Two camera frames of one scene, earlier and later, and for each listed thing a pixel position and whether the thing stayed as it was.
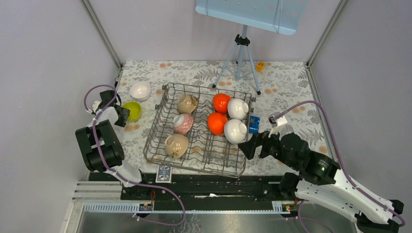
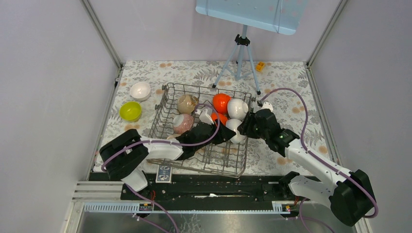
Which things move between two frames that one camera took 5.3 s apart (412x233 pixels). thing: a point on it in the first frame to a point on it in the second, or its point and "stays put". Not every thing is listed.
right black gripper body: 269,145 to 251,129
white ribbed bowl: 235,131 stays put
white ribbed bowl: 237,108 stays put
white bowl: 140,91 stays put
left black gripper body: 121,121 to 214,129
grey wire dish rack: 200,128 stays put
